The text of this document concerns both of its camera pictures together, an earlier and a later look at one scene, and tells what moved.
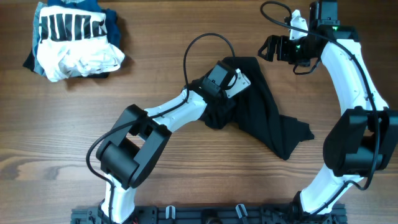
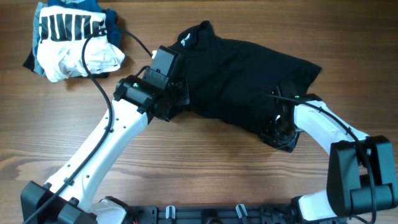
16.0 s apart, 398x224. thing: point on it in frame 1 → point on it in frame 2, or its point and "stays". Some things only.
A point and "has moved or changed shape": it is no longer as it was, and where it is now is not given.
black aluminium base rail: x=212 y=214 stays
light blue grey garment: x=37 y=37 stays
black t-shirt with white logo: x=254 y=111 has moved or changed shape
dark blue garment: x=112 y=26 stays
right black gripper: x=283 y=42 → x=286 y=144
